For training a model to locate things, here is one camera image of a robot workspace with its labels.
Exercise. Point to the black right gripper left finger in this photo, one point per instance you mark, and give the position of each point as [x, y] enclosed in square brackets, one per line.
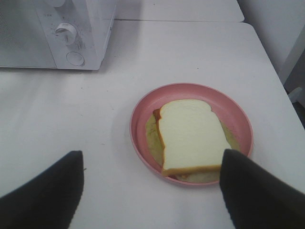
[49, 200]

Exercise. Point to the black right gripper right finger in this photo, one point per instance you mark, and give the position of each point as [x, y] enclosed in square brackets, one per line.
[255, 199]

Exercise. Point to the white bread sandwich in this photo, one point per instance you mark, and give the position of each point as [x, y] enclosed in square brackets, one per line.
[187, 139]

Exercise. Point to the pink round plate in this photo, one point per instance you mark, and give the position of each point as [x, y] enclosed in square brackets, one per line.
[227, 110]

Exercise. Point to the round door release button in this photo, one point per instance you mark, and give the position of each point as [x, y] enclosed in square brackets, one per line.
[75, 58]

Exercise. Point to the white microwave door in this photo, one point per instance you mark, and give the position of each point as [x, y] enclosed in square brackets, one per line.
[22, 40]

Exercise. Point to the white timer knob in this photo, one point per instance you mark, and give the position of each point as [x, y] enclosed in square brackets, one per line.
[66, 33]

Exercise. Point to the grey cabinet at right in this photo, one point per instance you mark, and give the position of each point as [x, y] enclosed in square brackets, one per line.
[292, 74]

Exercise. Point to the white microwave oven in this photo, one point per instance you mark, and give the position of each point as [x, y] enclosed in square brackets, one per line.
[93, 20]

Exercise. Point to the white upper power knob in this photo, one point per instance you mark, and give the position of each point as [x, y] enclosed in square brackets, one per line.
[57, 3]

